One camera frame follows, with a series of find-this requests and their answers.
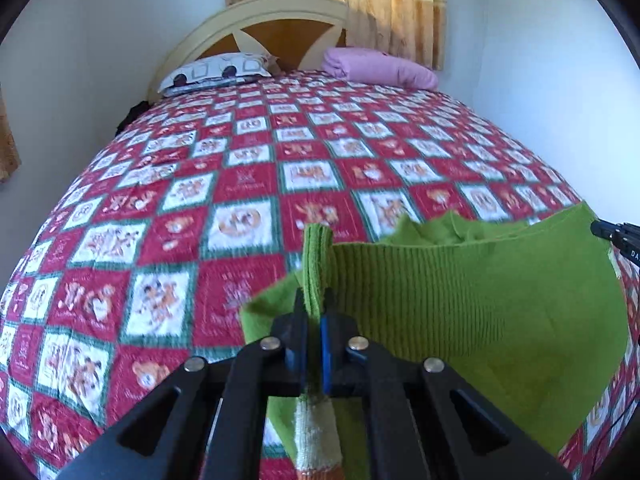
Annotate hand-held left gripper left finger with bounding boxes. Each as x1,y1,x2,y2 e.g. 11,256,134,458
57,287,310,480

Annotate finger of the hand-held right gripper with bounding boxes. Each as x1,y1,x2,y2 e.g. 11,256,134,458
590,219,626,247

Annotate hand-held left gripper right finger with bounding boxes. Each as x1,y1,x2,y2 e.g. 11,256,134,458
320,289,573,480

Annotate green orange striped knit sweater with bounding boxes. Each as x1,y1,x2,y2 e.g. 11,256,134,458
240,201,632,480

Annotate red checkered printed bedspread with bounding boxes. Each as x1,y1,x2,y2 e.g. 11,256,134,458
0,67,640,480

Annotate pink pillow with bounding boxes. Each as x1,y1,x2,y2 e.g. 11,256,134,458
321,47,440,90

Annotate black bag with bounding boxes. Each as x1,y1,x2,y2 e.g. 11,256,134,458
115,101,152,134

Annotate white patterned pillow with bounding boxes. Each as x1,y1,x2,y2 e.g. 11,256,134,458
157,53,274,97

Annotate cream and brown bed headboard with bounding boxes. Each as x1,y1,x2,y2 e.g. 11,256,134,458
147,0,349,100

